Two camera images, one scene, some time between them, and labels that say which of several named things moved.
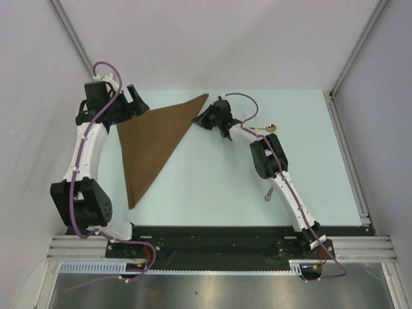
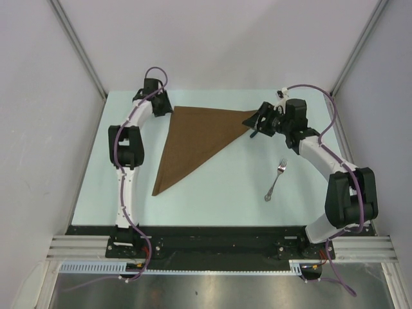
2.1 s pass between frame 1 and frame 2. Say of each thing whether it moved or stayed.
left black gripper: moved
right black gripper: moved
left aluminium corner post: stayed
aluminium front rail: stayed
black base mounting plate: stayed
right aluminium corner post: stayed
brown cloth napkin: moved
